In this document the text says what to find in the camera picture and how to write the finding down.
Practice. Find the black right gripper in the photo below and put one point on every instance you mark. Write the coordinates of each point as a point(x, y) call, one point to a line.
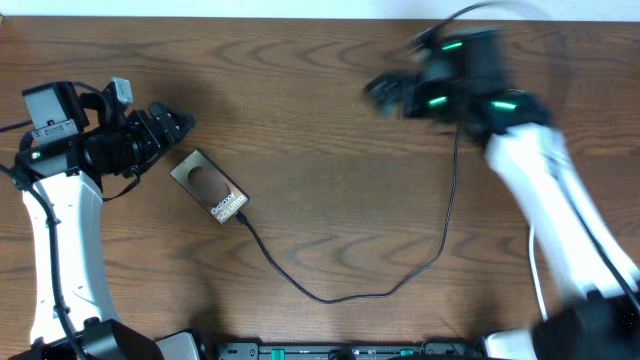
point(413, 83)

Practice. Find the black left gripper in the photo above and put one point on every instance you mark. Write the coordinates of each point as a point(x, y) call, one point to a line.
point(158, 138)

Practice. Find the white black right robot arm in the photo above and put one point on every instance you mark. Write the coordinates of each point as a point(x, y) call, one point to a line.
point(464, 81)

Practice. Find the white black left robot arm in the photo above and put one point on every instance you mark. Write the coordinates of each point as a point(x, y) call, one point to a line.
point(75, 139)

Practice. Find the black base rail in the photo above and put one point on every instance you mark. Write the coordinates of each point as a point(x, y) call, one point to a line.
point(429, 350)

